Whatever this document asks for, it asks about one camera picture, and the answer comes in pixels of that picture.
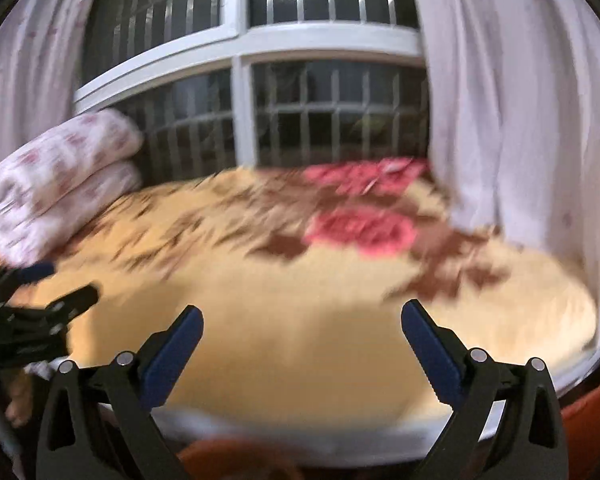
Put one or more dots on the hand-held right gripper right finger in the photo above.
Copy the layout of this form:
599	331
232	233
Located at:
432	355

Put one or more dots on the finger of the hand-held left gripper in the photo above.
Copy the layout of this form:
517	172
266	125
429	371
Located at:
35	272
72	302

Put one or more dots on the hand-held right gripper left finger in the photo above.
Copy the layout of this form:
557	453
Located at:
175	355

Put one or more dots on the person's left hand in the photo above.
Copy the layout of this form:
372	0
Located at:
20	400

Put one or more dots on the pink floral folded quilt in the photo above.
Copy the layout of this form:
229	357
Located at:
95	200
60	160

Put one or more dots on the yellow floral blanket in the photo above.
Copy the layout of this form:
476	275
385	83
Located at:
280	310

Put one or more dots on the white bed mattress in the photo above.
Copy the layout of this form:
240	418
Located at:
330	440

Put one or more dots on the orange red plastic object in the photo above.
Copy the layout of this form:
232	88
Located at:
592	430

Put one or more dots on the white floral curtain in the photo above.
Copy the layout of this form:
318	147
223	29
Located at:
25	60
505	110

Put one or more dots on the window with metal grille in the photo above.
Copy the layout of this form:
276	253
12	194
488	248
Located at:
240	60

